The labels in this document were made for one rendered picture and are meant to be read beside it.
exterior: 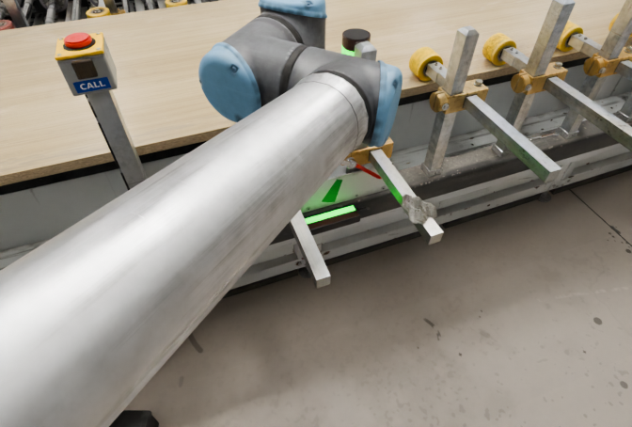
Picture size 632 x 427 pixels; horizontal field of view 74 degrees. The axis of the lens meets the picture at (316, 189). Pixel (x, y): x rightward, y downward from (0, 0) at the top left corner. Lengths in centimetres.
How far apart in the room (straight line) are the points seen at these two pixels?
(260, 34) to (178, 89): 74
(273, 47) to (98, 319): 37
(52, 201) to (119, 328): 108
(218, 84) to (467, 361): 145
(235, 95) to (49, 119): 83
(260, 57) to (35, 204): 90
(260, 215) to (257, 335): 146
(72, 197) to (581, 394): 174
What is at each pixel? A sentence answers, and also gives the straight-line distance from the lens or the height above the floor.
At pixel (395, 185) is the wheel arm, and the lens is 96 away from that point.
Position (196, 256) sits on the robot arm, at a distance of 23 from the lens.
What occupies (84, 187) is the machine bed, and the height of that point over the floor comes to 77.
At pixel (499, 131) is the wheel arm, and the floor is 95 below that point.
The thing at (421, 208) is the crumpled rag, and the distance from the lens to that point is 91.
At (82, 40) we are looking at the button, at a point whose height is 123.
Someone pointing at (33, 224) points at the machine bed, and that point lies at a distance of 133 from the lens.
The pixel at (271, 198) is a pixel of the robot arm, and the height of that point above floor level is 133.
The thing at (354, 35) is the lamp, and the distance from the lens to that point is 94.
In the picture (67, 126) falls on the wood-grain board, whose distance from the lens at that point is 122.
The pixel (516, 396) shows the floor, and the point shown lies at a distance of 175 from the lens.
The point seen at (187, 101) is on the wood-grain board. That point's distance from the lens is 119.
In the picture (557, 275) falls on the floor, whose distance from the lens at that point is 210.
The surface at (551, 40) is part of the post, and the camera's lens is 121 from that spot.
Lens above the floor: 153
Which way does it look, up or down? 45 degrees down
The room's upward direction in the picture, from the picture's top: straight up
